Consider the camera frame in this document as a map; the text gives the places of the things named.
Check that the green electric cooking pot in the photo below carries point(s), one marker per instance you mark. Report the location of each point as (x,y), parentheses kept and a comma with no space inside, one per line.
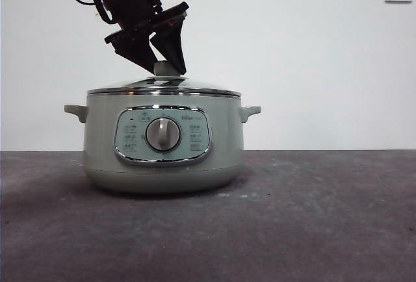
(100,165)

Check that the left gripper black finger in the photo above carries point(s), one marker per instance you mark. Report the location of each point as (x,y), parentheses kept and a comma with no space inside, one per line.
(133,48)
(172,45)

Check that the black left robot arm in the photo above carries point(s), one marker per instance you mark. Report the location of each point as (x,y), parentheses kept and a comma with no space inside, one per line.
(130,2)

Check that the glass lid with green knob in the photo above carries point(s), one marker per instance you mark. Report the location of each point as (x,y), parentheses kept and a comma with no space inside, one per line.
(162,84)

